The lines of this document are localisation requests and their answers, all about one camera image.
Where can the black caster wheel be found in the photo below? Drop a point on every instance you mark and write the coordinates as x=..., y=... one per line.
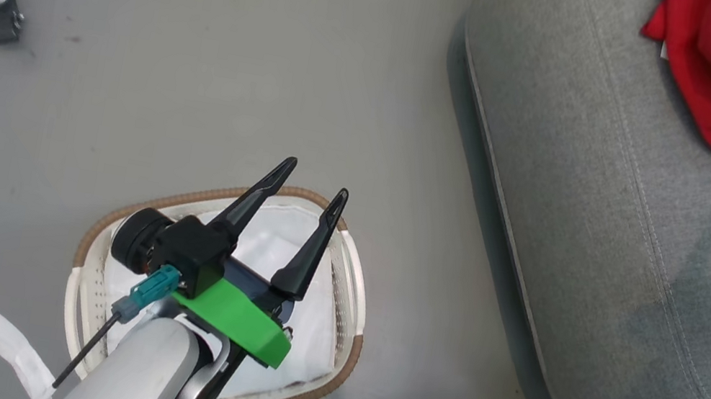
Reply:
x=5, y=21

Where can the white wicker-rimmed laundry basket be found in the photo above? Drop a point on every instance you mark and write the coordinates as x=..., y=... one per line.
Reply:
x=352, y=279

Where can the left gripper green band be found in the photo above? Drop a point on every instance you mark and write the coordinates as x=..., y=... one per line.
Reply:
x=232, y=317

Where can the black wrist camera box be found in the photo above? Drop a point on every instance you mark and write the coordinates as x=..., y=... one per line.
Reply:
x=189, y=251

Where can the grey fabric sofa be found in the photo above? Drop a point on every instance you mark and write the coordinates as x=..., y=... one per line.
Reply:
x=589, y=160

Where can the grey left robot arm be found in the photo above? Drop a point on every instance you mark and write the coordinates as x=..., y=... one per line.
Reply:
x=135, y=373

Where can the white fabric basket liner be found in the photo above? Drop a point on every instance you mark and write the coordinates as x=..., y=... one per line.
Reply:
x=276, y=237

